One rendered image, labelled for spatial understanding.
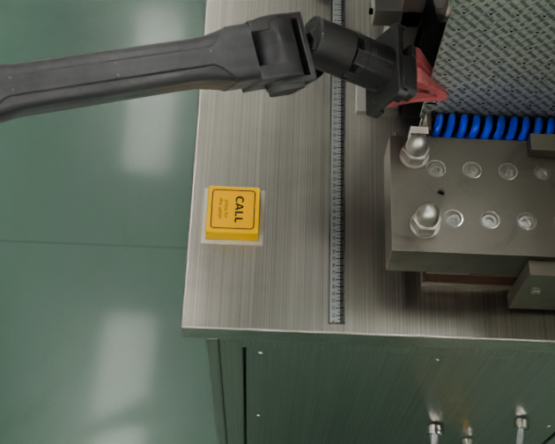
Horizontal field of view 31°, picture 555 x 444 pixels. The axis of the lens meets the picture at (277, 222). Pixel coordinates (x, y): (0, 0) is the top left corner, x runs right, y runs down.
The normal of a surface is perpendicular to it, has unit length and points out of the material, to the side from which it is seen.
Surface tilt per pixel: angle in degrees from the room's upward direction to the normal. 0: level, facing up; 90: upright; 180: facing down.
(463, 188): 0
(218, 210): 0
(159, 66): 29
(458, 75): 90
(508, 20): 90
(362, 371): 90
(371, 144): 0
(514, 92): 90
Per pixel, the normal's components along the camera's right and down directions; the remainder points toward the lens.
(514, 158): 0.03, -0.44
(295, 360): -0.03, 0.90
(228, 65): 0.42, -0.13
